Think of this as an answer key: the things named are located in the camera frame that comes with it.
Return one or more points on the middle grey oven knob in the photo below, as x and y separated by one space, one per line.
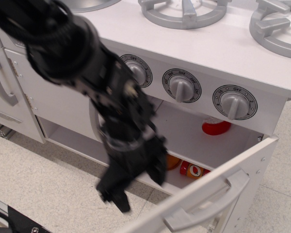
181 85

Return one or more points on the right grey oven knob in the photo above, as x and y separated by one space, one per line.
234 102

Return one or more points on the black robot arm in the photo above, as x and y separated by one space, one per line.
65 49

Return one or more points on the white toy kitchen unit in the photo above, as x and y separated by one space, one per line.
223 53

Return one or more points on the silver oven door handle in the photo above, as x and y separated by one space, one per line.
180 219

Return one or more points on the left aluminium frame rail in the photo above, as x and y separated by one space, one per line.
6 132

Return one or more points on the right aluminium frame rail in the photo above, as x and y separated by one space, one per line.
216 225

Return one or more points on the silver cabinet door handle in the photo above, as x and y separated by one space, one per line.
94 121

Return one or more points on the silver stove burner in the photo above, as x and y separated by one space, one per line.
189 18
270 26

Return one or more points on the white cabinet door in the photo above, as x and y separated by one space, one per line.
58 104

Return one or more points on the right silver stove burner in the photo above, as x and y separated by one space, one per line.
270 26

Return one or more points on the white left appliance door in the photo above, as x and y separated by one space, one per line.
15 112

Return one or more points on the orange toy food item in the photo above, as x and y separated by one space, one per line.
172 162

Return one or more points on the red toy food item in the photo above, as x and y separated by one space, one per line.
214 126

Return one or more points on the left grey oven knob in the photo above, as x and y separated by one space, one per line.
142 71

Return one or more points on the silver toy sink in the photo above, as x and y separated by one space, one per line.
80 6

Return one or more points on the red orange toy can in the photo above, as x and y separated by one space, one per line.
192 171

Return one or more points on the left silver stove burner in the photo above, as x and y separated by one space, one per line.
189 18

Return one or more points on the white toy oven door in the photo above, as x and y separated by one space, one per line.
253 161

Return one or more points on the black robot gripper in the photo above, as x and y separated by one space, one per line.
128 135

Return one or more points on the grey oven knob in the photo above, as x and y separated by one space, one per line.
181 85
234 102
142 71

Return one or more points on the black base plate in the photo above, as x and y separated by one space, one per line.
19 223

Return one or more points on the aluminium frame rail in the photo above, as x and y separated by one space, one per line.
6 132
216 225

